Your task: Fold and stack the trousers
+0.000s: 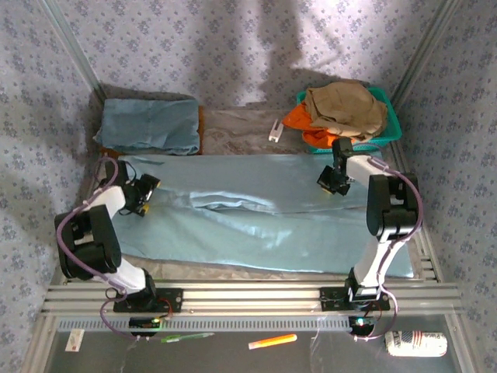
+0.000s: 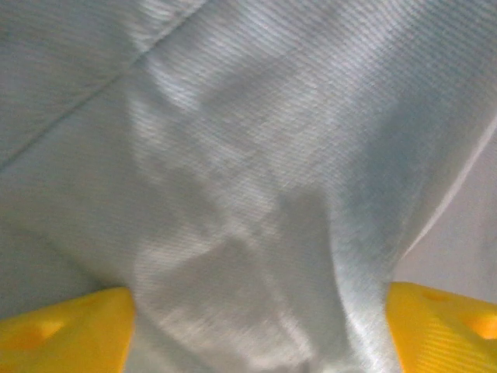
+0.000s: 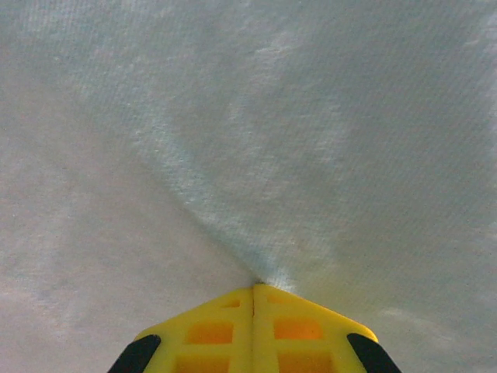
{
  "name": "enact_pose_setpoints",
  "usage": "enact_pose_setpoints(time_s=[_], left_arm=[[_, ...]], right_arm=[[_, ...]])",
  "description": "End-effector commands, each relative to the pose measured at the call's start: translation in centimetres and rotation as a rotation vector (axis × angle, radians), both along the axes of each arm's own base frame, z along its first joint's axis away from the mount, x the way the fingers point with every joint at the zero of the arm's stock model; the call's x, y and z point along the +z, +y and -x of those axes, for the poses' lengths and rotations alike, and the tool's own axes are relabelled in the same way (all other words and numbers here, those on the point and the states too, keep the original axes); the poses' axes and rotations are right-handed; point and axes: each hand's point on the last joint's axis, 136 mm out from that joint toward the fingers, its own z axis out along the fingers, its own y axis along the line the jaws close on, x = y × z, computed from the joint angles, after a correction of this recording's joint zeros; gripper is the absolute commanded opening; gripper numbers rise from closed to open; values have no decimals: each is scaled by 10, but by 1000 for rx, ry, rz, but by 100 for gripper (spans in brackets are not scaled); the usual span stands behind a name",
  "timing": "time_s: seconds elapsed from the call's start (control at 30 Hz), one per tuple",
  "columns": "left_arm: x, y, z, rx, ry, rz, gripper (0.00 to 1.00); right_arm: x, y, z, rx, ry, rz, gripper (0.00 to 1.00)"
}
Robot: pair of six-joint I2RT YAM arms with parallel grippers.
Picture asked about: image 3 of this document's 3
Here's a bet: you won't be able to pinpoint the light blue trousers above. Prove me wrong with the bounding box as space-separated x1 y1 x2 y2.
0 0 497 373

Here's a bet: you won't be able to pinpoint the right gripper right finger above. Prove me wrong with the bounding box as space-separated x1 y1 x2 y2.
253 283 403 373

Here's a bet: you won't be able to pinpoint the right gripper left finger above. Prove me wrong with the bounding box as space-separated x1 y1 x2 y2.
106 284 255 373

